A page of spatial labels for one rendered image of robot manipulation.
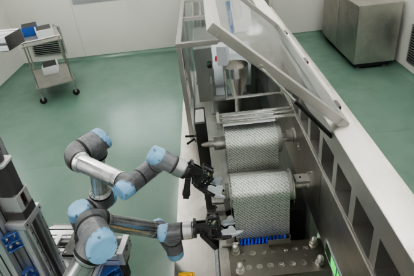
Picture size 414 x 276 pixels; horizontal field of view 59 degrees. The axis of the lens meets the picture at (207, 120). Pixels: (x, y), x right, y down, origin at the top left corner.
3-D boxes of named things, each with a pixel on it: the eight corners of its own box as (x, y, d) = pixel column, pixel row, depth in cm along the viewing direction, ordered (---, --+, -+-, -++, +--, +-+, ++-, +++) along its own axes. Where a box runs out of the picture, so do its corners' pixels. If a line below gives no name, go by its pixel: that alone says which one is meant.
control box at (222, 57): (217, 60, 190) (215, 42, 184) (230, 60, 188) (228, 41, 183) (214, 66, 184) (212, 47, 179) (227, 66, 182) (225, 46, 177)
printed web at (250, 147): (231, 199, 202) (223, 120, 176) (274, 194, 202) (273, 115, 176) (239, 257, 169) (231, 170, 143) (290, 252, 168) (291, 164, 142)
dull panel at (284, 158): (247, 65, 362) (246, 41, 350) (251, 64, 362) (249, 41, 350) (308, 248, 170) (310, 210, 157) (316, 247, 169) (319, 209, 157)
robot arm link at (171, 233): (160, 233, 165) (157, 220, 161) (185, 231, 165) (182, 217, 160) (159, 247, 158) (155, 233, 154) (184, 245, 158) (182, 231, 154)
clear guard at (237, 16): (205, -29, 194) (206, -30, 194) (275, 26, 210) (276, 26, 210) (215, 29, 103) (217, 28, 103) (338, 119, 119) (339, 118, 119)
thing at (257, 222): (236, 239, 163) (233, 209, 154) (289, 234, 163) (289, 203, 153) (236, 240, 163) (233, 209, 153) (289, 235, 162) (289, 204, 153)
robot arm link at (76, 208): (68, 228, 195) (60, 209, 188) (88, 212, 204) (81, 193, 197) (82, 237, 188) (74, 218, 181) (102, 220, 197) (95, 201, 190)
